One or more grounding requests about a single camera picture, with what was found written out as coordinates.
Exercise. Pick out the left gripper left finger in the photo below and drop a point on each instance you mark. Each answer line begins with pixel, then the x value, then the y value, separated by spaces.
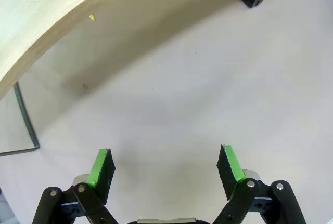
pixel 100 177

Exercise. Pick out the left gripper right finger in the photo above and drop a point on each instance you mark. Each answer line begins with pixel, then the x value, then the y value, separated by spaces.
pixel 229 172

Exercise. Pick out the small yellow paper scrap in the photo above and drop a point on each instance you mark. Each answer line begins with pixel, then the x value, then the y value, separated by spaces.
pixel 91 17

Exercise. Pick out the lower wooden shelf board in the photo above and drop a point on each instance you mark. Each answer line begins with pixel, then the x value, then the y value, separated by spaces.
pixel 39 8

